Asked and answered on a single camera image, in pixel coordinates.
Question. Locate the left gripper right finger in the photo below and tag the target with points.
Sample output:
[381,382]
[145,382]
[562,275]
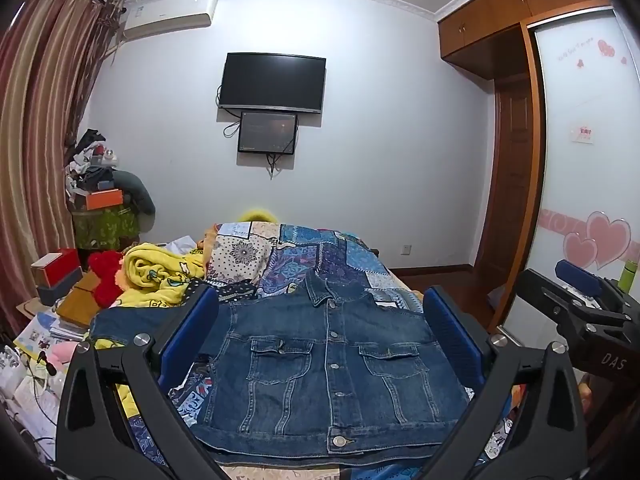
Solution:
[548,436]

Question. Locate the white sliding door with hearts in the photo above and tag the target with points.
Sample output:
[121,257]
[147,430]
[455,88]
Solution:
[589,206]

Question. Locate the orange box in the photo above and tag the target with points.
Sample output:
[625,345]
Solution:
[104,199]

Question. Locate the red plush toy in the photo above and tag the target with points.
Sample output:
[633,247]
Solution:
[105,265]

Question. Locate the red and white box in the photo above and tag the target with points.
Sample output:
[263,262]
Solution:
[51,268]

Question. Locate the yellow cartoon blanket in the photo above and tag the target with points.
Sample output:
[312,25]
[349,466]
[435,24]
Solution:
[151,276]

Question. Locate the blue patchwork quilt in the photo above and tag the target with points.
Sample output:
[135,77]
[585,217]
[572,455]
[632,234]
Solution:
[272,260]

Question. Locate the white air conditioner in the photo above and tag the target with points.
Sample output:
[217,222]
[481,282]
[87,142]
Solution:
[163,16]

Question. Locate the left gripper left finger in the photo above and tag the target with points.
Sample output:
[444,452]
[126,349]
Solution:
[93,438]

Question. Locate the striped red curtain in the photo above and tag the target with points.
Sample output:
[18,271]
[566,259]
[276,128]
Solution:
[50,58]

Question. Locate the wooden wardrobe cabinet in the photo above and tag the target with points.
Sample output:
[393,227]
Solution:
[491,39]

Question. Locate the small black wall monitor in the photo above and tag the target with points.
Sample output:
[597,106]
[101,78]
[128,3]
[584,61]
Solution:
[267,133]

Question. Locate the black wall television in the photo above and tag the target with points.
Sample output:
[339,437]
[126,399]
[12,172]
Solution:
[273,81]

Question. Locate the blue denim jacket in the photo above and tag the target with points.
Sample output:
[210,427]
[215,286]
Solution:
[323,376]

